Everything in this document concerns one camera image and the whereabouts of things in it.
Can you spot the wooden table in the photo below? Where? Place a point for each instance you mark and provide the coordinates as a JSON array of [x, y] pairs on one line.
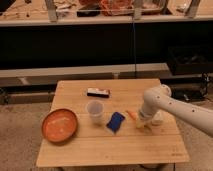
[[97, 145]]

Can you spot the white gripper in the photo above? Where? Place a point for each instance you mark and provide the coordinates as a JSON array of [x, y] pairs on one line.
[[143, 120]]

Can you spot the orange pepper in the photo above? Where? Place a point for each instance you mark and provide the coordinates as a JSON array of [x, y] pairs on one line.
[[132, 114]]

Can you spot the orange cloth on shelf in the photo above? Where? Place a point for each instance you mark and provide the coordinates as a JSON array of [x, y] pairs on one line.
[[116, 7]]

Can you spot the blue sponge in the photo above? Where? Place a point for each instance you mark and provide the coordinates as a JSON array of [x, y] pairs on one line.
[[115, 122]]

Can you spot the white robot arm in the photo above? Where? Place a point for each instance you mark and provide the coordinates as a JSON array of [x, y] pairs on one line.
[[159, 98]]

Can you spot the clear plastic cup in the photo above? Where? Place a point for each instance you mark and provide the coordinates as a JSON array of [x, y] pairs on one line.
[[95, 110]]

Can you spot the black bin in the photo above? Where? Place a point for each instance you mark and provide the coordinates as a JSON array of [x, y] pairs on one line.
[[190, 59]]

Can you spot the orange bowl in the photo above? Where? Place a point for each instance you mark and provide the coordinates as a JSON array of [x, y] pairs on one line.
[[59, 125]]

